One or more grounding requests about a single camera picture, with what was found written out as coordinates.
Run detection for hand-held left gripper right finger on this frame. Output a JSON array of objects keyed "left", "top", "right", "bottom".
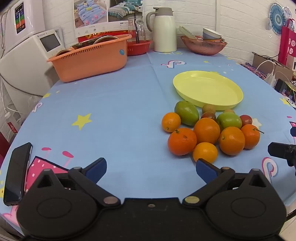
[{"left": 183, "top": 158, "right": 273, "bottom": 206}]

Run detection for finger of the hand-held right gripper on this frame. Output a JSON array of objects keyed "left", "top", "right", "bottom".
[{"left": 268, "top": 142, "right": 296, "bottom": 167}]

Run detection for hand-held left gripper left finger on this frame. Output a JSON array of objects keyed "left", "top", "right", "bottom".
[{"left": 35, "top": 158, "right": 121, "bottom": 207}]

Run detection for yellowish orange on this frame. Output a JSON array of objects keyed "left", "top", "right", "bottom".
[{"left": 193, "top": 142, "right": 218, "bottom": 163}]

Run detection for orange with stem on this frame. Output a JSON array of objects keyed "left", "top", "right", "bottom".
[{"left": 240, "top": 124, "right": 264, "bottom": 149}]

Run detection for spotted mandarin orange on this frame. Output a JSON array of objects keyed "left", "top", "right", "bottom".
[{"left": 168, "top": 127, "right": 198, "bottom": 156}]

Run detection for large orange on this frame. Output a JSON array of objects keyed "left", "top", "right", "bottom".
[
  {"left": 219, "top": 126, "right": 245, "bottom": 156},
  {"left": 193, "top": 117, "right": 221, "bottom": 145}
]

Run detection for red round fruit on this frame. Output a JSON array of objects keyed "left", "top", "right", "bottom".
[{"left": 239, "top": 115, "right": 253, "bottom": 127}]

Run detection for bright green mango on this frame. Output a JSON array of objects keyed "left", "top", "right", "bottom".
[{"left": 216, "top": 112, "right": 242, "bottom": 132}]

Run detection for small reddish brown fruit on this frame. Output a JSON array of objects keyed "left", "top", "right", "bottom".
[{"left": 201, "top": 111, "right": 216, "bottom": 121}]

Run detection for small orange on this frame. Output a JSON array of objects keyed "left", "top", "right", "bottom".
[{"left": 161, "top": 112, "right": 182, "bottom": 133}]

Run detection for dark green mango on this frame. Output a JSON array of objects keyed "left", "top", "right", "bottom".
[{"left": 174, "top": 100, "right": 200, "bottom": 126}]

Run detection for yellow plastic plate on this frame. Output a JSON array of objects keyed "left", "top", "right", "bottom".
[{"left": 173, "top": 71, "right": 244, "bottom": 110}]

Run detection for small black box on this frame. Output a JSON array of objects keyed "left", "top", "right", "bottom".
[{"left": 275, "top": 79, "right": 287, "bottom": 93}]

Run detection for black smartphone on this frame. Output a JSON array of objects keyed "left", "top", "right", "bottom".
[{"left": 3, "top": 142, "right": 33, "bottom": 206}]

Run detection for patterned mat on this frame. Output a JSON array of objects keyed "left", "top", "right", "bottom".
[{"left": 239, "top": 62, "right": 266, "bottom": 80}]

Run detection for cardboard box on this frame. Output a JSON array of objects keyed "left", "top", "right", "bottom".
[{"left": 252, "top": 52, "right": 294, "bottom": 81}]

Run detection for white bottle red label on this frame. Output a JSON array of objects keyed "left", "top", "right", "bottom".
[{"left": 6, "top": 112, "right": 23, "bottom": 138}]

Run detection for dark red object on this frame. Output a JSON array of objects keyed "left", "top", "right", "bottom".
[{"left": 0, "top": 133, "right": 11, "bottom": 159}]

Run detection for pink gift bag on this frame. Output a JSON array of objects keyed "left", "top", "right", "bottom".
[{"left": 279, "top": 19, "right": 296, "bottom": 68}]

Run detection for orange plastic basket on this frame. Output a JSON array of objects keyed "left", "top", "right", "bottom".
[{"left": 47, "top": 34, "right": 132, "bottom": 82}]

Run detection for pink glass bowl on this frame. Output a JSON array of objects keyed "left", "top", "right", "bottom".
[{"left": 180, "top": 35, "right": 228, "bottom": 55}]

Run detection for white rounded appliance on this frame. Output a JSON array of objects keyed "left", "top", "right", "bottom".
[{"left": 0, "top": 37, "right": 61, "bottom": 112}]

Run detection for steel plate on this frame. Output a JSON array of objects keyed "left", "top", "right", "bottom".
[
  {"left": 72, "top": 39, "right": 95, "bottom": 49},
  {"left": 92, "top": 35, "right": 121, "bottom": 45}
]

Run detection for red plastic basket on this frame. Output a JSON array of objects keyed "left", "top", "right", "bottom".
[{"left": 127, "top": 40, "right": 153, "bottom": 56}]

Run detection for round blue paper fan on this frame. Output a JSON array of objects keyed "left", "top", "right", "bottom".
[{"left": 268, "top": 3, "right": 287, "bottom": 36}]

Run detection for white device with screen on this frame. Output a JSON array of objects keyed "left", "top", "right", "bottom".
[{"left": 29, "top": 27, "right": 65, "bottom": 59}]

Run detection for white blue-rimmed bowl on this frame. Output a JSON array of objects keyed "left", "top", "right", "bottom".
[{"left": 202, "top": 28, "right": 223, "bottom": 40}]

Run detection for clear glass cup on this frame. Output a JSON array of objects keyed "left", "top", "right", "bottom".
[
  {"left": 135, "top": 19, "right": 147, "bottom": 43},
  {"left": 128, "top": 17, "right": 137, "bottom": 44}
]

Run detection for white thermos jug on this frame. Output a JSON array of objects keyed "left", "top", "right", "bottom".
[{"left": 146, "top": 7, "right": 177, "bottom": 52}]

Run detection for white water purifier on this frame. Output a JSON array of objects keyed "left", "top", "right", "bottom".
[{"left": 0, "top": 0, "right": 45, "bottom": 55}]

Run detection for white cable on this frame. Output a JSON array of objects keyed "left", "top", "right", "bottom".
[{"left": 255, "top": 60, "right": 276, "bottom": 75}]

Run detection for grey cable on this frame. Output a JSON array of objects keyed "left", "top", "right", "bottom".
[{"left": 0, "top": 72, "right": 44, "bottom": 97}]

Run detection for wall poster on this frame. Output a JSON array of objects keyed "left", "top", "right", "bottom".
[{"left": 73, "top": 0, "right": 144, "bottom": 38}]

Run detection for metal flexible hose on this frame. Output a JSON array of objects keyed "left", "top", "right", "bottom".
[{"left": 0, "top": 11, "right": 8, "bottom": 49}]

